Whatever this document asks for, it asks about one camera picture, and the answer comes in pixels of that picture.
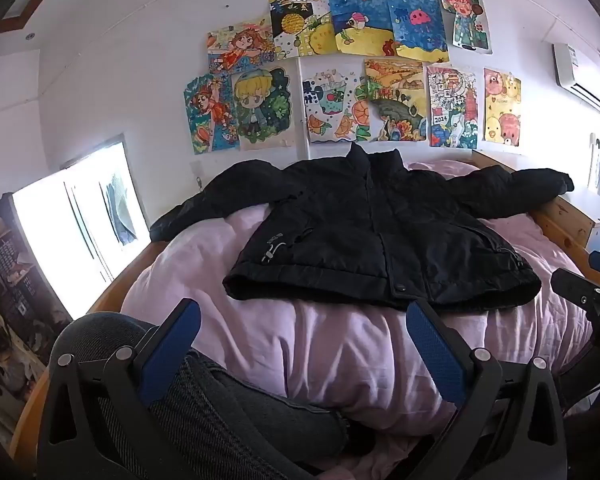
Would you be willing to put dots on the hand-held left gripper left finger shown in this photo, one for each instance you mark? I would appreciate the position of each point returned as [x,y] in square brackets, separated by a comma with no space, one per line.
[172,347]

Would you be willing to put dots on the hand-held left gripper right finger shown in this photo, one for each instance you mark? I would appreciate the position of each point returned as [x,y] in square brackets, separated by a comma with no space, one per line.
[437,355]

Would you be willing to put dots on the black padded jacket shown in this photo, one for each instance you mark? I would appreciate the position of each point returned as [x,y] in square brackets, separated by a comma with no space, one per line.
[370,230]

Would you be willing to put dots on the pink bed sheet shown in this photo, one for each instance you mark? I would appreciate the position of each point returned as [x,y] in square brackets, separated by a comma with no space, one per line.
[330,350]

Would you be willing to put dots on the bright window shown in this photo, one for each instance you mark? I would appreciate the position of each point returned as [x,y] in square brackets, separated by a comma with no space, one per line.
[75,225]

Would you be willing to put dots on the pink pigs yellow drawing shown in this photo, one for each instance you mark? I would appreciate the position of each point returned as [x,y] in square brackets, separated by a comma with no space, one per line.
[502,107]

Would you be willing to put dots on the white air conditioner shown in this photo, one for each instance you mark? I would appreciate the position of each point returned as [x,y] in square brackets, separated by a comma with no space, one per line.
[580,72]

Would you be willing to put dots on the city collage drawing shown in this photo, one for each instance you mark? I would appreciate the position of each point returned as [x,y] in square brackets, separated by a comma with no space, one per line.
[452,105]

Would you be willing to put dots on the swimming girl blue drawing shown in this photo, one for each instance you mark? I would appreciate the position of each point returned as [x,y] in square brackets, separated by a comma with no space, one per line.
[210,115]

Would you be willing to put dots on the orange fields landscape drawing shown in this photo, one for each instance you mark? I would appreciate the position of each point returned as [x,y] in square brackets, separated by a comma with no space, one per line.
[395,100]

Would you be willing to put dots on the blond character drawing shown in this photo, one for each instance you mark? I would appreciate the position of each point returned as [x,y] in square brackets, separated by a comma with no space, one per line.
[262,105]

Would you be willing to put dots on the fruits and cup drawing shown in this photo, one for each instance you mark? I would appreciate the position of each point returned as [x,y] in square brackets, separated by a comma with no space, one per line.
[335,105]

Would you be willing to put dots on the red-haired boy drawing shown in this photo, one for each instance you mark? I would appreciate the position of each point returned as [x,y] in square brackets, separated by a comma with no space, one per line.
[465,17]

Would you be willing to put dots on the pink jellyfish blue drawing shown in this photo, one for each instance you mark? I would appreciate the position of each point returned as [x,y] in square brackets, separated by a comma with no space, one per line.
[419,27]

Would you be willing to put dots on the orange-haired girl drawing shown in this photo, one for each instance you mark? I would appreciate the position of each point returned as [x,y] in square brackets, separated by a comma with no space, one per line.
[237,49]

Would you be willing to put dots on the fish on blue sea drawing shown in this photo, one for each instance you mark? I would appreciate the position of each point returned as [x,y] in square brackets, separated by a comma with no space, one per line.
[357,20]

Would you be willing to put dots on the yellow moon black drawing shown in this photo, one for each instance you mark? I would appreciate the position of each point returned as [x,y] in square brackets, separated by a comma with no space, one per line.
[300,22]

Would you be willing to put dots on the wooden bed frame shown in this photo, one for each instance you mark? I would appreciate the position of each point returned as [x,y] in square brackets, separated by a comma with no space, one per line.
[565,227]

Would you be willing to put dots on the photo wall poster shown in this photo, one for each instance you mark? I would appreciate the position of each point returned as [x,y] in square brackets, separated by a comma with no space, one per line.
[2,355]

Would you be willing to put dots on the dark patterned wall poster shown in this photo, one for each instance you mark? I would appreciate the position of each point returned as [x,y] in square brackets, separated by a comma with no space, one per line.
[12,270]

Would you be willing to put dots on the white wall pipe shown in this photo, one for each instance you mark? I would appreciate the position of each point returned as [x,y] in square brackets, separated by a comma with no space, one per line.
[305,150]

